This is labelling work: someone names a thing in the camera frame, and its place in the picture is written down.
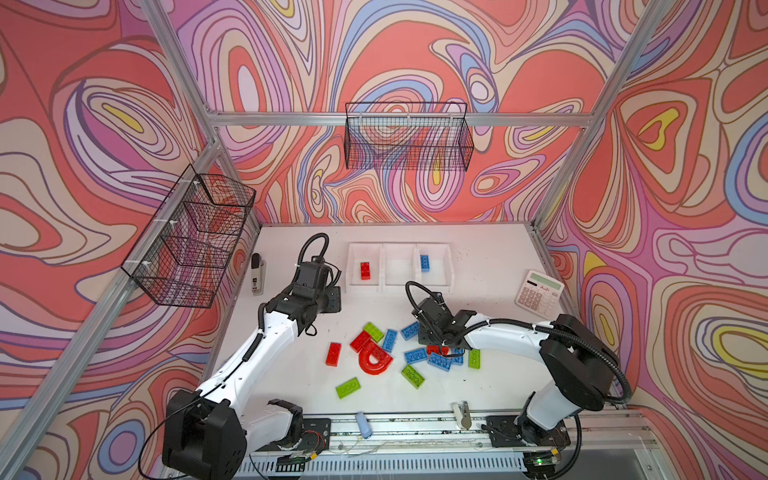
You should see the blue lego brick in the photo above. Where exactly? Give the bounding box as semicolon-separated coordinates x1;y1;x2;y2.
420;254;430;273
400;322;419;341
404;348;428;365
428;353;453;372
450;349;465;365
381;329;398;353

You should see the red lego brick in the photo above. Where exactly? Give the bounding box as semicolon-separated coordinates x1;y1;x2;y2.
427;345;451;356
325;342;342;367
350;331;372;353
360;262;371;281

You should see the blue lego brick top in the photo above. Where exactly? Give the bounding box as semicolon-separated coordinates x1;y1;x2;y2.
420;254;430;273

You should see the green lego brick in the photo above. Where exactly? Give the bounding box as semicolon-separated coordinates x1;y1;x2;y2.
401;365;425;389
335;377;361;399
363;322;385;343
468;349;482;370

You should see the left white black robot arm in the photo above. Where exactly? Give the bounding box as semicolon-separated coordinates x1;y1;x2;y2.
161;249;341;479

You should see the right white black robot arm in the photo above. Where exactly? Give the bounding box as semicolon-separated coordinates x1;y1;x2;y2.
405;280;632;447

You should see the white black remote device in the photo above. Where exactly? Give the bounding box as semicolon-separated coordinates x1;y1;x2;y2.
251;253;266;295

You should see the white three-compartment bin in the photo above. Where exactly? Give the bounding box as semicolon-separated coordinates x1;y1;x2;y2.
344;242;455;294

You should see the red arch lego piece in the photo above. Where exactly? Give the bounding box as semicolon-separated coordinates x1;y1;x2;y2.
358;342;393;376

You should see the white pink calculator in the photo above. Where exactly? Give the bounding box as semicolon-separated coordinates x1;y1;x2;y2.
515;270;565;320

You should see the beige clip on rail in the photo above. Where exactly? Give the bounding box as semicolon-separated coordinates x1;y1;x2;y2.
451;401;472;431

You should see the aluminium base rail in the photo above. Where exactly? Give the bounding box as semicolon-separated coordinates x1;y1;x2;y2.
243;409;658;460

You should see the light blue cylinder on rail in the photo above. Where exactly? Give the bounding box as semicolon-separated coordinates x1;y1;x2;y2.
355;412;373;439

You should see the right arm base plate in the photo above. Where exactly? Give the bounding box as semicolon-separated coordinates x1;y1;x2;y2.
481;415;571;449

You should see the black wire basket left wall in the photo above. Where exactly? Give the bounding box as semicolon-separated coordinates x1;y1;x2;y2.
121;166;256;309

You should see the black wire basket wall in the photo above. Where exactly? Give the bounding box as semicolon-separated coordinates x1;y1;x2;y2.
121;166;256;309
343;100;475;172

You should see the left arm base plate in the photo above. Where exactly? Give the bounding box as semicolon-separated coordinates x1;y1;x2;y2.
255;417;332;454

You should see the black wire basket back wall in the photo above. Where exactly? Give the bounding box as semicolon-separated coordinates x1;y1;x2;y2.
343;100;475;172

